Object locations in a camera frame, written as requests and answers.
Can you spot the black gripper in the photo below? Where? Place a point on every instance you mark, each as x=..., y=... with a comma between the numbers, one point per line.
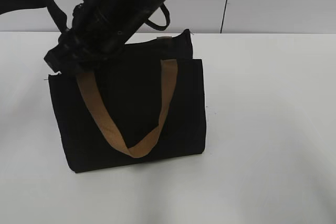
x=97, y=36

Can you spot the black canvas tote bag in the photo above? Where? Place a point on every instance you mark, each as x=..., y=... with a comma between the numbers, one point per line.
x=144, y=106

